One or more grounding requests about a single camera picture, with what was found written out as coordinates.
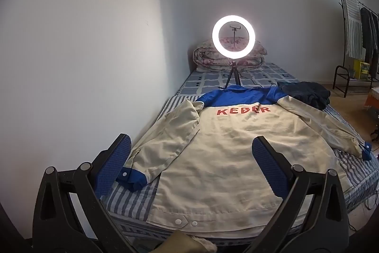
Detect orange covered low table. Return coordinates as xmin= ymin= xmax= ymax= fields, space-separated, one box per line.
xmin=364 ymin=86 xmax=379 ymax=117

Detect black clothes rack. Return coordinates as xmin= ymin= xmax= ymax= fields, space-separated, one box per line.
xmin=333 ymin=0 xmax=379 ymax=98

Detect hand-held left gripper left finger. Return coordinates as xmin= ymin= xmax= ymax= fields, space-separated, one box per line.
xmin=32 ymin=133 xmax=140 ymax=253

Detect folded floral quilt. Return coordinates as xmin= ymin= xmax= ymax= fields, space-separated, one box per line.
xmin=193 ymin=36 xmax=267 ymax=73

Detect dark hanging clothes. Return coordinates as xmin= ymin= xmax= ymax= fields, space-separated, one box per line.
xmin=360 ymin=7 xmax=379 ymax=78

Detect black ring light cable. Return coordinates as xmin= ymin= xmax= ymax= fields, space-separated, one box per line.
xmin=238 ymin=75 xmax=279 ymax=89

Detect black tripod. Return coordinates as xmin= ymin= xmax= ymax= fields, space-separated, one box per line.
xmin=218 ymin=61 xmax=242 ymax=90

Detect striped hanging cloth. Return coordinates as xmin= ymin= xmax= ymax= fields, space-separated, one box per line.
xmin=342 ymin=0 xmax=364 ymax=59

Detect dark folded clothes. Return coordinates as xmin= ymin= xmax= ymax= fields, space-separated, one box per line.
xmin=278 ymin=81 xmax=331 ymax=110

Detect blue checked bed sheet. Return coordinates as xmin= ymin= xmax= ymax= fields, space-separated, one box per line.
xmin=173 ymin=62 xmax=299 ymax=96

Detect white ring light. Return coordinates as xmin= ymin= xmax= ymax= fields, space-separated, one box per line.
xmin=212 ymin=15 xmax=256 ymax=56

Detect yellow box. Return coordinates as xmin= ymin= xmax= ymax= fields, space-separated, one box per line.
xmin=354 ymin=60 xmax=370 ymax=80

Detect phone holder clip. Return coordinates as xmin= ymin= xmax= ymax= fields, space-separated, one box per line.
xmin=229 ymin=22 xmax=241 ymax=52

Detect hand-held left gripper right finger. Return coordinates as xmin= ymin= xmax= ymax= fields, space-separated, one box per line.
xmin=252 ymin=136 xmax=350 ymax=253

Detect beige and blue jacket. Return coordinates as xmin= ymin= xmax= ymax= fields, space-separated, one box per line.
xmin=115 ymin=85 xmax=373 ymax=240

